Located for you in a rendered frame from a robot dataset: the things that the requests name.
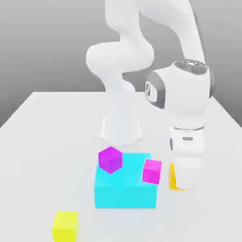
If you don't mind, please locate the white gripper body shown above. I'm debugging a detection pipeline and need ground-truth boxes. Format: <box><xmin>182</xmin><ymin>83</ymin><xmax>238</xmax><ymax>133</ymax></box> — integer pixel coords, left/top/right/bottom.
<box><xmin>173</xmin><ymin>151</ymin><xmax>204</xmax><ymax>190</ymax></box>

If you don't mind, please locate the small orange cube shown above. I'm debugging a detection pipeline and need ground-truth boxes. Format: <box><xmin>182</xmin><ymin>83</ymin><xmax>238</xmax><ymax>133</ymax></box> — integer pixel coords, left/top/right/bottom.
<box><xmin>168</xmin><ymin>163</ymin><xmax>187</xmax><ymax>191</ymax></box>

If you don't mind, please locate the small magenta cube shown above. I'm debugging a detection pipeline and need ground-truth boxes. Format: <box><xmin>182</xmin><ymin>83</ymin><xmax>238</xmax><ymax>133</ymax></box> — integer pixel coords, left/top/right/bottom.
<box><xmin>142</xmin><ymin>158</ymin><xmax>163</xmax><ymax>185</ymax></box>

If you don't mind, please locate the small purple cube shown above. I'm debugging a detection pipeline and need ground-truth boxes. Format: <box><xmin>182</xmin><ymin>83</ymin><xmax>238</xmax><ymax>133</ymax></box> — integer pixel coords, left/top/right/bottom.
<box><xmin>98</xmin><ymin>146</ymin><xmax>123</xmax><ymax>175</ymax></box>

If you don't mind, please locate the small yellow cube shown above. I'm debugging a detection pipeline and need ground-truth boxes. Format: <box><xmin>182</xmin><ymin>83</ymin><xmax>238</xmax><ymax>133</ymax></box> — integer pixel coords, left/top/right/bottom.
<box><xmin>52</xmin><ymin>211</ymin><xmax>79</xmax><ymax>242</ymax></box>

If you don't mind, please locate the large cyan box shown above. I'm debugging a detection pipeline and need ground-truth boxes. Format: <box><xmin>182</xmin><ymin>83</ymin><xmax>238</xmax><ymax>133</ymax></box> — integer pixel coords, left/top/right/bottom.
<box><xmin>94</xmin><ymin>152</ymin><xmax>158</xmax><ymax>209</ymax></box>

